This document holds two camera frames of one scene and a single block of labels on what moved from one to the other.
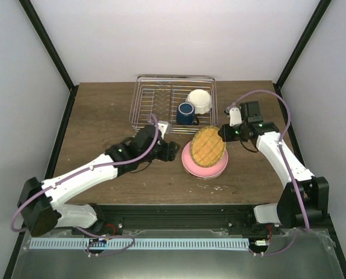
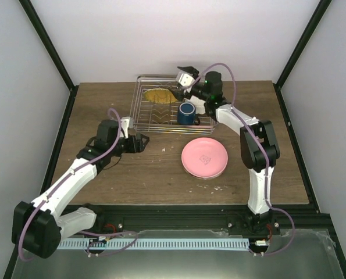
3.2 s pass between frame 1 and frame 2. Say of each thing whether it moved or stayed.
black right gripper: moved
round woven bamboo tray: moved
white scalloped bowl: stayed
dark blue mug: stayed
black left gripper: moved
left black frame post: stayed
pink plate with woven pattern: stayed
